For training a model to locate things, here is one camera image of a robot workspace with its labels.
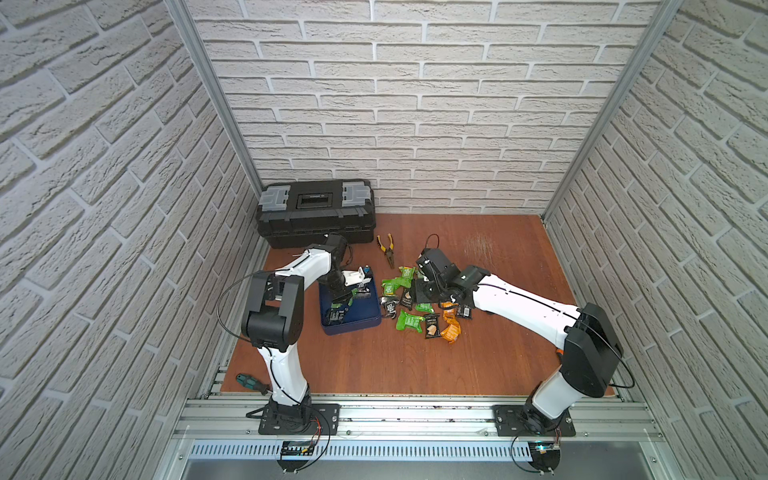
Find green cookie packet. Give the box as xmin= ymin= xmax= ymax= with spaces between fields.
xmin=382 ymin=278 xmax=402 ymax=296
xmin=396 ymin=310 xmax=425 ymax=333
xmin=397 ymin=266 xmax=415 ymax=289
xmin=414 ymin=303 xmax=435 ymax=314

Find black cookie packet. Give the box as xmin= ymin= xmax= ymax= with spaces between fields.
xmin=381 ymin=296 xmax=400 ymax=319
xmin=424 ymin=314 xmax=440 ymax=339
xmin=399 ymin=290 xmax=414 ymax=310
xmin=456 ymin=304 xmax=473 ymax=320

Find dark blue storage box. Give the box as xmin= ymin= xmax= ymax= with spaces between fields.
xmin=319 ymin=272 xmax=382 ymax=336

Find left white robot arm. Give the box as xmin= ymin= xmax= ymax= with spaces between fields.
xmin=241 ymin=234 xmax=353 ymax=423

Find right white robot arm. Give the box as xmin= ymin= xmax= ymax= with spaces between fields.
xmin=420 ymin=264 xmax=623 ymax=431

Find yellow black pliers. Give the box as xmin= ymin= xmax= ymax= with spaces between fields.
xmin=377 ymin=234 xmax=395 ymax=269

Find black plastic toolbox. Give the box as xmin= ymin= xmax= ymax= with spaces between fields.
xmin=256 ymin=179 xmax=376 ymax=249

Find left control board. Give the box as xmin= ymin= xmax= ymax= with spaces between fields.
xmin=277 ymin=440 xmax=317 ymax=473

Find control board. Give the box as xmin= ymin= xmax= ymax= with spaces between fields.
xmin=277 ymin=440 xmax=317 ymax=473
xmin=528 ymin=442 xmax=561 ymax=474

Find right control board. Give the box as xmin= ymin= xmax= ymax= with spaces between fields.
xmin=528 ymin=442 xmax=561 ymax=474

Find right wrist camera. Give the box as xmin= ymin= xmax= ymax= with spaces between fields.
xmin=417 ymin=248 xmax=460 ymax=286

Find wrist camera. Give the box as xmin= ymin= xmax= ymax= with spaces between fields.
xmin=322 ymin=233 xmax=348 ymax=264
xmin=417 ymin=248 xmax=460 ymax=286

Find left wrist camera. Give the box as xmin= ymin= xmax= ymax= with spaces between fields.
xmin=322 ymin=233 xmax=348 ymax=264

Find green handled tool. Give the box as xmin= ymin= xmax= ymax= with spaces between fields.
xmin=236 ymin=373 xmax=271 ymax=395

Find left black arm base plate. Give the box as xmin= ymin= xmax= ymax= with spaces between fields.
xmin=258 ymin=401 xmax=341 ymax=436

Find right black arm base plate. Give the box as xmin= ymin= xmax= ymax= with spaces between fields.
xmin=491 ymin=404 xmax=576 ymax=437

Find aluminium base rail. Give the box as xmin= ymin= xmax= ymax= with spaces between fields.
xmin=172 ymin=395 xmax=664 ymax=466

